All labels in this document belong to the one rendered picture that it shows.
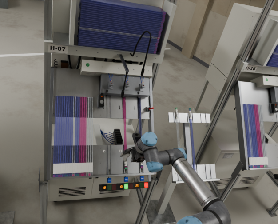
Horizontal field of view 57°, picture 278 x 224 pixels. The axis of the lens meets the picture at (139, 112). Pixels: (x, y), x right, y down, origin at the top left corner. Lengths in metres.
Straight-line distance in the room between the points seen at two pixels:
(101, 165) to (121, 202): 0.85
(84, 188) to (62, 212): 0.28
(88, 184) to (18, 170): 0.76
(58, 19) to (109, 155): 0.93
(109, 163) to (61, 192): 0.70
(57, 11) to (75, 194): 1.43
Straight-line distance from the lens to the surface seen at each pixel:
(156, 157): 1.26
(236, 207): 2.91
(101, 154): 1.69
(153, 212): 2.48
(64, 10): 1.77
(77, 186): 2.23
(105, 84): 1.71
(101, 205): 2.43
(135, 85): 1.77
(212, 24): 5.84
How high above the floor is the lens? 1.99
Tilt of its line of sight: 33 degrees down
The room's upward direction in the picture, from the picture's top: 14 degrees clockwise
